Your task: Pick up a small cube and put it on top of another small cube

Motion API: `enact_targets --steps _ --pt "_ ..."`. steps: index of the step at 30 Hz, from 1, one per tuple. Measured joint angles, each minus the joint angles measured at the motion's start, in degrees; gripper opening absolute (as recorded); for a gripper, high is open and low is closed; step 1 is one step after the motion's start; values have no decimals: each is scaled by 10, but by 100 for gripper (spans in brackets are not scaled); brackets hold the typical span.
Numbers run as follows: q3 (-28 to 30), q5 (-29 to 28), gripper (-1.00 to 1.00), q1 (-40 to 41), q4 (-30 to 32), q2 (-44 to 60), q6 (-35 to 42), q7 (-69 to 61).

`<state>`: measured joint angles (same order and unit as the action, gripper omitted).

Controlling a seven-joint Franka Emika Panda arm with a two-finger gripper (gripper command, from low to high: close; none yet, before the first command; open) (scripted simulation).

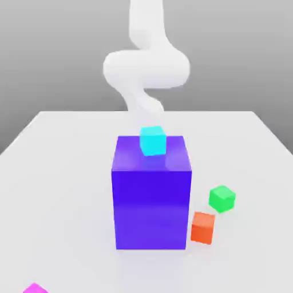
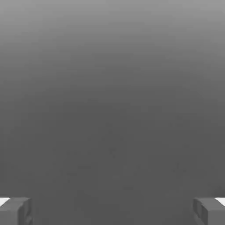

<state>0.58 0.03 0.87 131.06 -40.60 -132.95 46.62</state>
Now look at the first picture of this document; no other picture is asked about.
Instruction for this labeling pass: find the small magenta cube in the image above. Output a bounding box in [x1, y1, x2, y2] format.
[22, 282, 50, 293]

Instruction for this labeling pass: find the large purple box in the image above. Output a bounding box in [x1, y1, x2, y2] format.
[111, 135, 192, 251]

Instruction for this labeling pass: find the small orange cube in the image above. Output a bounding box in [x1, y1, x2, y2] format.
[190, 211, 216, 246]

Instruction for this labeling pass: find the small green cube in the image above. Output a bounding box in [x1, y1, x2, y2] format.
[208, 184, 237, 215]

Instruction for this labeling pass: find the small cyan cube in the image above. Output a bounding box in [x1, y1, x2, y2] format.
[139, 125, 167, 157]

